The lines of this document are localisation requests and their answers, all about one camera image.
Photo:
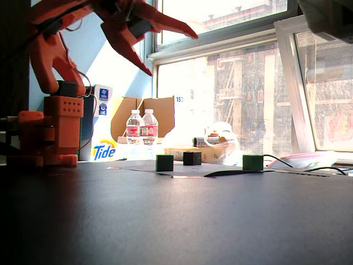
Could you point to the green cube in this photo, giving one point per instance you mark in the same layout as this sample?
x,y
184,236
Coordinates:
x,y
164,163
253,163

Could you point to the orange gripper black servo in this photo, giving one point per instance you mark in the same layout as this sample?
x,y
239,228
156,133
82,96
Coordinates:
x,y
125,31

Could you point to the flat printed cardboard box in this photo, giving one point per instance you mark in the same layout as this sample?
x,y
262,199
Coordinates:
x,y
173,154

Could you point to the dark blurry object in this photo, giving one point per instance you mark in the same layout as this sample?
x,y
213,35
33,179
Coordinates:
x,y
328,16

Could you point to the white plastic bag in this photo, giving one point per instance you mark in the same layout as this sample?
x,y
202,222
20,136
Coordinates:
x,y
231,143

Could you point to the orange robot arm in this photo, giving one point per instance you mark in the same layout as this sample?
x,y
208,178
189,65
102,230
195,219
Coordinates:
x,y
63,124

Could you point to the pink white plastic object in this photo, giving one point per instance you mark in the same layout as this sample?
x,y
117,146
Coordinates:
x,y
303,159

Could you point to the white paper grid sheet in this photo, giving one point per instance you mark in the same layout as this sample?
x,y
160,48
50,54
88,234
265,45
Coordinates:
x,y
138,167

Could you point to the brown cardboard box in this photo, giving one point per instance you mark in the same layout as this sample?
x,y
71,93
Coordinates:
x,y
162,113

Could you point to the white open window sash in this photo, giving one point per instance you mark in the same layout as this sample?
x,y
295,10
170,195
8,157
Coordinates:
x,y
295,91

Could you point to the black cylindrical can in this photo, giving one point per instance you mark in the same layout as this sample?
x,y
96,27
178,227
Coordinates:
x,y
199,141

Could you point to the black cube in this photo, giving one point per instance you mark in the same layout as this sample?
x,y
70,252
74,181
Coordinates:
x,y
192,158

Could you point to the grey window frame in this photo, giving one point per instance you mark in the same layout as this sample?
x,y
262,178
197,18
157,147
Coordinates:
x,y
220,38

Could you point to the clear water bottle red label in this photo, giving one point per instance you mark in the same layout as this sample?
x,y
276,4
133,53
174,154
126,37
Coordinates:
x,y
150,129
134,132

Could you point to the white numbered label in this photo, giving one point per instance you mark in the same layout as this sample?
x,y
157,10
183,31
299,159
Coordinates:
x,y
179,99

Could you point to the white Tide detergent box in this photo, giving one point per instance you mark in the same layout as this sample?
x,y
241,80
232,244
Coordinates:
x,y
106,151

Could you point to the white flat strip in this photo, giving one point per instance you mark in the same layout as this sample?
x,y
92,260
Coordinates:
x,y
300,172

